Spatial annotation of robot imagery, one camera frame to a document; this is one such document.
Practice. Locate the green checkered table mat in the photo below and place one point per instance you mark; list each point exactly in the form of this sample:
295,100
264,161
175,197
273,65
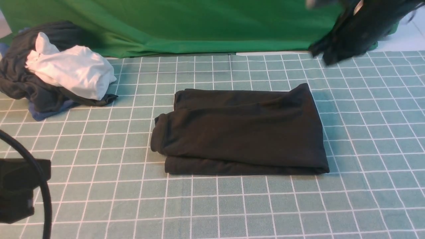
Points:
107,184

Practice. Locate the dark gray crumpled garment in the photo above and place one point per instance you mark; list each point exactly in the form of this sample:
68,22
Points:
64,35

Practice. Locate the white crumpled garment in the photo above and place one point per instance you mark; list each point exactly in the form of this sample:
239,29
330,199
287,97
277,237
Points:
78,69

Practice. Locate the blue crumpled garment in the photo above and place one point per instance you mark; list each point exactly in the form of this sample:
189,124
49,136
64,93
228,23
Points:
18,82

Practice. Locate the dark gray long-sleeved shirt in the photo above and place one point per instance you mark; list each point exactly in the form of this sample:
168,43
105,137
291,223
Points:
239,132

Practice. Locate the green backdrop cloth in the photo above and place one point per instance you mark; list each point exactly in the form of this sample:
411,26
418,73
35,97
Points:
130,28

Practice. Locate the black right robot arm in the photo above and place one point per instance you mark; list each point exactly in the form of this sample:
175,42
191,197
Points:
361,24

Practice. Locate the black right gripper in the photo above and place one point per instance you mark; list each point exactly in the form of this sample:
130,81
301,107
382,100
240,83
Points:
336,48

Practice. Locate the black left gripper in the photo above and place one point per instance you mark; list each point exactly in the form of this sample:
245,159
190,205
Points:
17,183

